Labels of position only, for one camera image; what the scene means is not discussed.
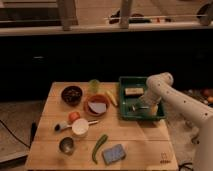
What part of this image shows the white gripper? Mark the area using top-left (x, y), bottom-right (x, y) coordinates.
top-left (139, 90), bottom-right (161, 109)

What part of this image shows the silver fork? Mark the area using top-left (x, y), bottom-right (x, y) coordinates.
top-left (129, 106), bottom-right (149, 111)

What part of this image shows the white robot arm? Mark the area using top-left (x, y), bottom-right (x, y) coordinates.
top-left (142, 72), bottom-right (213, 171)

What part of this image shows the tan sponge block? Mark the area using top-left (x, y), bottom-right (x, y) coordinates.
top-left (124, 88), bottom-right (144, 96)

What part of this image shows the green plastic tray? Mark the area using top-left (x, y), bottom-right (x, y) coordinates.
top-left (118, 76), bottom-right (166, 121)

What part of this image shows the yellow corn cob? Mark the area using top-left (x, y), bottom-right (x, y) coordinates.
top-left (106, 91), bottom-right (118, 107)

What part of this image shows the grey purple cloth piece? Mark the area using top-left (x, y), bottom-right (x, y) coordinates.
top-left (88, 102), bottom-right (107, 114)

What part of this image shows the orange bowl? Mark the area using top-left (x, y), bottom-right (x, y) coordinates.
top-left (84, 94), bottom-right (109, 117)

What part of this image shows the green plastic cup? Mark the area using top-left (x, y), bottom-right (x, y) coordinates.
top-left (88, 79), bottom-right (100, 94)

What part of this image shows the green chili pepper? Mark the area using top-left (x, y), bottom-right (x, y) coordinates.
top-left (92, 134), bottom-right (108, 164)

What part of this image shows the blue sponge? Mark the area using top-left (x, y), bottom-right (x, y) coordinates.
top-left (102, 144), bottom-right (126, 165)

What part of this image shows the white cup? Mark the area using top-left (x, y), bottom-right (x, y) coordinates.
top-left (72, 118), bottom-right (89, 137)

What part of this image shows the wooden cutting board table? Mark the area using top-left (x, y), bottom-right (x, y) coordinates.
top-left (25, 82), bottom-right (178, 171)

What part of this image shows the dark bowl with food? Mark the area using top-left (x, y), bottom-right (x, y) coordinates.
top-left (61, 86), bottom-right (83, 106)

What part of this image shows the red tomato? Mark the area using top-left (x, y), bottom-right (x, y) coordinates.
top-left (68, 112), bottom-right (80, 123)

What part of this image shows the small metal cup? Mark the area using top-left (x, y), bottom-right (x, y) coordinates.
top-left (59, 137), bottom-right (74, 155)

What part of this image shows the brush with silver handle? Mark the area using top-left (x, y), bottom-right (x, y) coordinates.
top-left (54, 120), bottom-right (98, 132)

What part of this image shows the black cable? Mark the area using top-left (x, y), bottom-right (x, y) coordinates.
top-left (0, 119), bottom-right (31, 149)

